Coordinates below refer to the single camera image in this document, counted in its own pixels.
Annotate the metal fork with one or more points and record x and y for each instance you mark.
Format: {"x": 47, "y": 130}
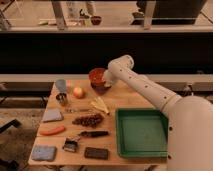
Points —
{"x": 69, "y": 110}

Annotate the grey blue sponge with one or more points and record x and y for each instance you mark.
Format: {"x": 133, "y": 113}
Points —
{"x": 52, "y": 115}

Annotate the blue cup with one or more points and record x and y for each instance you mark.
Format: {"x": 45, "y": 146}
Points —
{"x": 61, "y": 85}

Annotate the red bowl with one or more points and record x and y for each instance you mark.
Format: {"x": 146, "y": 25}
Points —
{"x": 96, "y": 76}

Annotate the green plastic tray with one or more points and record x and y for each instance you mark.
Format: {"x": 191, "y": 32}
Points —
{"x": 141, "y": 133}

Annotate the black rectangular block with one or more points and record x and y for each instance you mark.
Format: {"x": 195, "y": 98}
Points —
{"x": 96, "y": 153}

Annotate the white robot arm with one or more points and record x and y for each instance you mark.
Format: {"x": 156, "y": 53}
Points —
{"x": 190, "y": 130}

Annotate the bunch of dark grapes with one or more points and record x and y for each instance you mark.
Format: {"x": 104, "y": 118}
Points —
{"x": 88, "y": 121}

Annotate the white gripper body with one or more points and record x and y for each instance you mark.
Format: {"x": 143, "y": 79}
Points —
{"x": 108, "y": 78}

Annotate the apple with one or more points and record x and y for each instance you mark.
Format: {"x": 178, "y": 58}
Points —
{"x": 78, "y": 92}

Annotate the orange carrot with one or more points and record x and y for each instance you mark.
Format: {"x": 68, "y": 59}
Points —
{"x": 53, "y": 131}

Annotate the dark purple bowl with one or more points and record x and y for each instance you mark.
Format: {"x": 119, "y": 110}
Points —
{"x": 100, "y": 89}

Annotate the metal cup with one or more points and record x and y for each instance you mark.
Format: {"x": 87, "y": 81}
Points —
{"x": 62, "y": 99}

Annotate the black binder clip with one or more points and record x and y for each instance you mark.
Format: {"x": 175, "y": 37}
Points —
{"x": 70, "y": 145}

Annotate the dark bowl in background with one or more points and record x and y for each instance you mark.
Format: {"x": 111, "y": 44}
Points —
{"x": 96, "y": 20}

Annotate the yellow bananas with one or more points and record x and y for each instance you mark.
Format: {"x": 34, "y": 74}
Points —
{"x": 99, "y": 104}

